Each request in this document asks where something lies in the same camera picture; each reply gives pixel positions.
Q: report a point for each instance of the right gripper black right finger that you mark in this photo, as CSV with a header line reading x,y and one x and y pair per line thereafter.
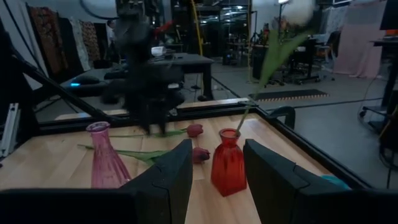
x,y
273,186

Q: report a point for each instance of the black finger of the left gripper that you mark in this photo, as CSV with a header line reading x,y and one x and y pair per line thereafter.
x,y
144,126
162,126

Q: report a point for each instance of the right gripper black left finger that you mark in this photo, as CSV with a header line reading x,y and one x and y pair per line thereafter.
x,y
168,186

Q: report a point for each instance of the dark red artificial tulip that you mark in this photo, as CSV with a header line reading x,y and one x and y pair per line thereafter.
x,y
200,155
195,130

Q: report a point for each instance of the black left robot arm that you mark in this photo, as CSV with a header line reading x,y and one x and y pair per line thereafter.
x,y
140,56

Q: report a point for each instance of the red ribbed glass vase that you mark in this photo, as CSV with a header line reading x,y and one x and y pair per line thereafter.
x,y
228,168

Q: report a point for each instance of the pink ribbed glass vase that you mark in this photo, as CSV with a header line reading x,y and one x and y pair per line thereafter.
x,y
105,161

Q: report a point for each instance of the white paper roll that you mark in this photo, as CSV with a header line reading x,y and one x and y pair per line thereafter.
x,y
158,50

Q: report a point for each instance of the black desk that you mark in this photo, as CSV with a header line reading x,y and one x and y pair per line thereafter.
x,y
189,60

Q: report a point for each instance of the black device with blue light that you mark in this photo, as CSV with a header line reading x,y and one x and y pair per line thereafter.
x,y
82,81

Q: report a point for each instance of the person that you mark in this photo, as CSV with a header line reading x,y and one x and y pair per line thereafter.
x,y
110,34

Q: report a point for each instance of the red patterned hanging fabric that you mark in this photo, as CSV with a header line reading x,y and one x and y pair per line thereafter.
x,y
90,40

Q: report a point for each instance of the yellow pole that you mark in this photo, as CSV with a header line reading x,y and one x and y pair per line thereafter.
x,y
196,28

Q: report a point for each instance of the black floor mat yellow edge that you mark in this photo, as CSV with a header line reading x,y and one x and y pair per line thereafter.
x,y
286,94

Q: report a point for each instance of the white hanging fabric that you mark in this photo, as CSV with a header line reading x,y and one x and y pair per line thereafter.
x,y
77,43

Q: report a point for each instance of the dark shelving rack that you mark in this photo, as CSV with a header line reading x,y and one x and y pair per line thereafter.
x,y
217,31

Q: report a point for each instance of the orange patterned hanging fabric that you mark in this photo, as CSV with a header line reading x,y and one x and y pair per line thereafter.
x,y
46,37

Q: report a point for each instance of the white artificial tulip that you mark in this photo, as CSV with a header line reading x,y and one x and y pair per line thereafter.
x,y
273,59

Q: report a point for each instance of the black work table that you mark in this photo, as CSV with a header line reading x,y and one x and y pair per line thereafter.
x,y
303,59

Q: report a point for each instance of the silver aluminium extrusion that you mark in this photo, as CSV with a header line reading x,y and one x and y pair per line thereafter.
x,y
9,130

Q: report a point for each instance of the pink curtain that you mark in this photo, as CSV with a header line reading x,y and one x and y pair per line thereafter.
x,y
357,40

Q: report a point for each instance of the black support frame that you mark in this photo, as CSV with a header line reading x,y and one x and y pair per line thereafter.
x,y
18,93

